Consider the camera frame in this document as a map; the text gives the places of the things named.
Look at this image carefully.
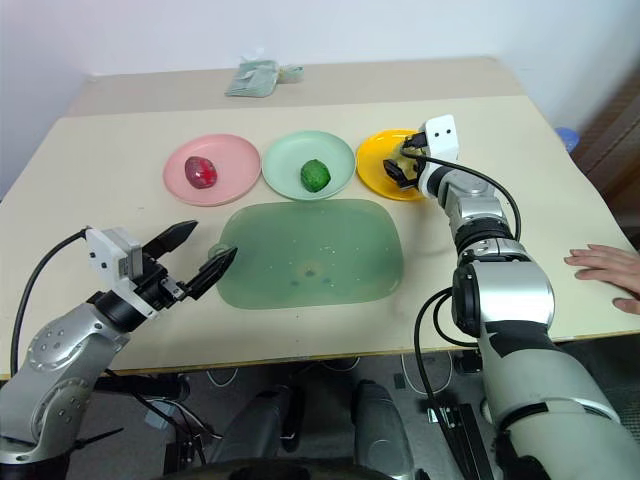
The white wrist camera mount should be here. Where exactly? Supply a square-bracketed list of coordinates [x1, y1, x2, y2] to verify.
[416, 113, 461, 164]
[83, 226, 162, 320]

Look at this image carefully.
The folded green cloth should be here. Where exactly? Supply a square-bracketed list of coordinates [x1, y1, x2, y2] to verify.
[223, 57, 280, 99]

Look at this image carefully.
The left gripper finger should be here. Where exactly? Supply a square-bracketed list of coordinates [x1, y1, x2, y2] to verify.
[143, 218, 200, 263]
[185, 247, 240, 302]

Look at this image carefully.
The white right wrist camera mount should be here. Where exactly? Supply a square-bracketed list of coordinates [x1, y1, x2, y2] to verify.
[416, 113, 461, 164]

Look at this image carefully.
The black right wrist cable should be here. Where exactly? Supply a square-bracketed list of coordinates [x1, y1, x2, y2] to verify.
[404, 149, 523, 244]

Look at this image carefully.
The pink plate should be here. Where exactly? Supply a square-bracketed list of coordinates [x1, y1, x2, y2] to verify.
[162, 133, 262, 207]

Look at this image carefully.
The black metal bracket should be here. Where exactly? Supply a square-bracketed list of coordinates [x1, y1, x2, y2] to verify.
[425, 401, 496, 480]

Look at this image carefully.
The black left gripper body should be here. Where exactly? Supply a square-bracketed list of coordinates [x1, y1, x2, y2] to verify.
[130, 253, 190, 315]

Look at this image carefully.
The dark rounded grey shape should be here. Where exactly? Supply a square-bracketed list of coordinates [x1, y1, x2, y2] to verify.
[207, 383, 304, 467]
[351, 378, 417, 480]

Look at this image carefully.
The blue round lid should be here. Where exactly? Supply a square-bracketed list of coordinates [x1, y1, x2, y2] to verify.
[554, 126, 582, 152]

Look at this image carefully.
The white cable under table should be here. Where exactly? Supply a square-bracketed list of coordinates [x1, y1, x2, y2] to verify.
[398, 350, 455, 400]

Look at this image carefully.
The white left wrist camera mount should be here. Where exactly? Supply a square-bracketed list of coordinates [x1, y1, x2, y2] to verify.
[83, 226, 162, 320]

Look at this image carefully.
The green plate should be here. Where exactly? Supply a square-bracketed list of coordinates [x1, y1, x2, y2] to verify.
[261, 129, 356, 201]

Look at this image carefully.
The brown wooden furniture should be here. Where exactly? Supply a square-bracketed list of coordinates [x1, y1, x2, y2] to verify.
[568, 63, 640, 232]

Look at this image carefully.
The black right elbow cable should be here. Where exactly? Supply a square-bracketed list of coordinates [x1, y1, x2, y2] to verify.
[412, 288, 482, 404]

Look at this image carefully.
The translucent green tray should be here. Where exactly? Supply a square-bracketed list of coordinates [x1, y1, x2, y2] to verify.
[206, 198, 405, 310]

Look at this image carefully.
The yellow fruit toy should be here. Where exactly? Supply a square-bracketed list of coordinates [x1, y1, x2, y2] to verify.
[393, 145, 420, 182]

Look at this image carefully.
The red strawberry toy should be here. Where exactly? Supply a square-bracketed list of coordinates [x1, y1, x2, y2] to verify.
[184, 155, 220, 190]

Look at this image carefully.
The green bumpy fruit toy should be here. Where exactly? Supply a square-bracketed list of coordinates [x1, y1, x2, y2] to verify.
[299, 158, 332, 192]

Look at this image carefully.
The person's bare hand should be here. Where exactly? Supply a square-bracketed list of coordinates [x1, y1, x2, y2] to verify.
[563, 243, 640, 316]

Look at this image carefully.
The small pale plastic bag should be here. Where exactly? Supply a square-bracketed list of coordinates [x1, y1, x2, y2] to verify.
[276, 63, 306, 85]

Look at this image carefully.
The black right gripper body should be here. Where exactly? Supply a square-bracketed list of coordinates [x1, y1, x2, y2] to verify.
[410, 128, 432, 172]

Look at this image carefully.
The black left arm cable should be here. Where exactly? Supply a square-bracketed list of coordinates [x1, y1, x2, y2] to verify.
[9, 228, 92, 377]

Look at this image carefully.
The yellow plate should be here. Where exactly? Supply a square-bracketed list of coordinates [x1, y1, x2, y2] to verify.
[355, 128, 432, 202]

